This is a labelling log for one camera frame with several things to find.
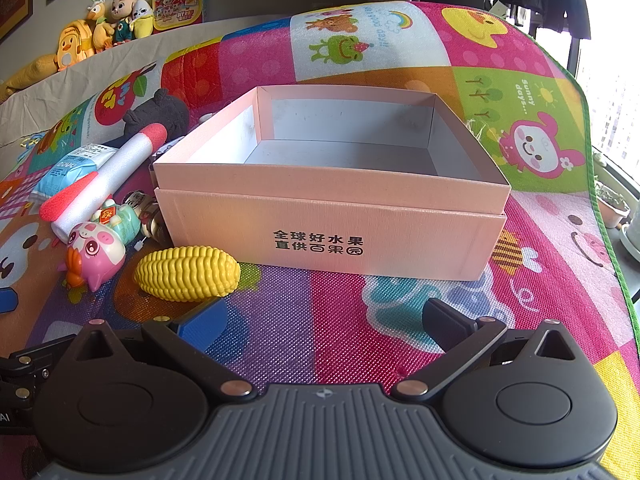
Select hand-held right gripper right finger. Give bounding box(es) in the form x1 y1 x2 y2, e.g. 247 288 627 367
392 297 581 403

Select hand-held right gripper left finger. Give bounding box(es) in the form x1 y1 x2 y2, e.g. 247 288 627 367
70 300 256 403

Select yellow toy corn cob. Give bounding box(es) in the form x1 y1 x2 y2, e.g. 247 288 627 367
134 246 241 303

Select teal wind-up figurine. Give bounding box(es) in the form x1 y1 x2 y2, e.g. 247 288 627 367
96 189 167 251

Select blue white tissue packet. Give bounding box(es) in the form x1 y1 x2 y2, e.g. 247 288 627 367
31 143 121 202

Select pink cardboard box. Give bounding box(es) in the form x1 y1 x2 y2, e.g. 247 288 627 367
152 85 512 282

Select white red foam rocket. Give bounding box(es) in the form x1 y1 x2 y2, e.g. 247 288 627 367
39 126 171 243

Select black plush toy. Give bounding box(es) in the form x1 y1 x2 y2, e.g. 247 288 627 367
122 88 191 145

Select colourful cartoon play mat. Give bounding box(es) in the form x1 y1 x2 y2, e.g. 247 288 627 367
0 0 640 480

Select colourful ribbon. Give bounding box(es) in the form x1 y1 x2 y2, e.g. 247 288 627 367
12 127 48 163

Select pale pot with plant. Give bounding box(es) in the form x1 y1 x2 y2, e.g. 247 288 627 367
595 182 632 231

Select beige covered sofa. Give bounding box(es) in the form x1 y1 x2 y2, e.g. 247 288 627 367
0 12 296 148

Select yellow duck backpack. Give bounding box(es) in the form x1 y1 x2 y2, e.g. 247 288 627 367
54 20 96 72

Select giraffe plush toy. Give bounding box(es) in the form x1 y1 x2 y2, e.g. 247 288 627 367
86 0 117 53

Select boy doll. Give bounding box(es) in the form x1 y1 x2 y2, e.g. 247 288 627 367
109 0 136 43

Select banana plush toy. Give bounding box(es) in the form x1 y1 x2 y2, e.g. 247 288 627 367
129 0 155 40

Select red toy package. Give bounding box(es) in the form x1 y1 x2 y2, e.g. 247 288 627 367
151 0 206 31

